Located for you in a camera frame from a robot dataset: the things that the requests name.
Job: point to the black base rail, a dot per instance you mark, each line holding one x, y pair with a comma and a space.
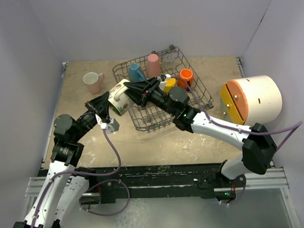
205, 181

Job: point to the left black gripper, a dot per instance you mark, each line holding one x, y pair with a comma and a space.
100, 103

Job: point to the white cat mug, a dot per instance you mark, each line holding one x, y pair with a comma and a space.
120, 103

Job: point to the pink mug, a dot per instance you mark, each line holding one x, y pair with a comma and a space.
94, 82

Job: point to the pink tumbler cup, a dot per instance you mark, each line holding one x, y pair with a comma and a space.
153, 66

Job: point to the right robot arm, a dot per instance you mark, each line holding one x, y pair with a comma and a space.
256, 145

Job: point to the orange and yellow lid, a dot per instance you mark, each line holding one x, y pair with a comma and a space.
234, 102

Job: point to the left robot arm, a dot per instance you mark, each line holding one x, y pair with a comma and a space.
62, 185

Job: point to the white cylinder container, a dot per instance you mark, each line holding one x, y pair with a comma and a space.
264, 99

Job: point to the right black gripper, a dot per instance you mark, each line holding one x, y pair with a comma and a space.
148, 87

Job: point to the aluminium frame rail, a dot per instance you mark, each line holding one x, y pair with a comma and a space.
275, 179

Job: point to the orange mug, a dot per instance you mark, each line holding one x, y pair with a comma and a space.
186, 77

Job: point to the yellow mug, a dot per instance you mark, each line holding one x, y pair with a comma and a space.
170, 83

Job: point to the clear glass cup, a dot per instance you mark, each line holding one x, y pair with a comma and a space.
169, 58

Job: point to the blue mug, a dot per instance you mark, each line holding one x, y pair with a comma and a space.
135, 73

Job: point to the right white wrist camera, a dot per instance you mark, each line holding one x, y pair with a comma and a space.
163, 80

